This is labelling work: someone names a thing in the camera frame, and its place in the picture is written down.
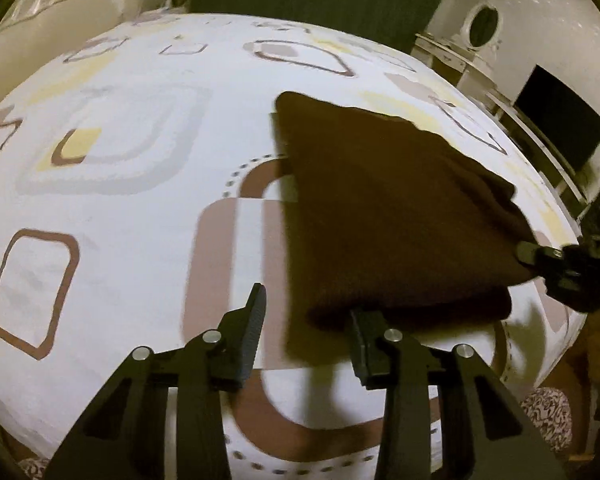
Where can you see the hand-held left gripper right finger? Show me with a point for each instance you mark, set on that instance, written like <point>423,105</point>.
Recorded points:
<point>361,347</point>

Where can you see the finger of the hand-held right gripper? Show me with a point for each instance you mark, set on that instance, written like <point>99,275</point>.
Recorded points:
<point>540,260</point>

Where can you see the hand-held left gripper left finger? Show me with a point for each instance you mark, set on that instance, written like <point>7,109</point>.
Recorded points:
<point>252,332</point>

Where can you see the brown plaid sweater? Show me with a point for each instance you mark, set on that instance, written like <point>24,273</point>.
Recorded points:
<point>390,210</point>

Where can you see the white television console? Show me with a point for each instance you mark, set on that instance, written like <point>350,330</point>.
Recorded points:
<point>535,155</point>

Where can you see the black television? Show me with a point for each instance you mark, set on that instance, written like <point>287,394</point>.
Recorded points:
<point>562,115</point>

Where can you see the bed with patterned white sheet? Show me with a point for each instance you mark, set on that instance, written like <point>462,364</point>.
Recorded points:
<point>130,210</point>

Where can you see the white vanity table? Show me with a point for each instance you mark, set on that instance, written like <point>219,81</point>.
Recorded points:
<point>445,60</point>

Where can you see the white oval vanity mirror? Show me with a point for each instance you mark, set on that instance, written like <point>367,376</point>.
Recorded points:
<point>484,25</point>

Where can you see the cream tufted headboard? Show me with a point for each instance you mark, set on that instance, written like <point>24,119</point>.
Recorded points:
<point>80,20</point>

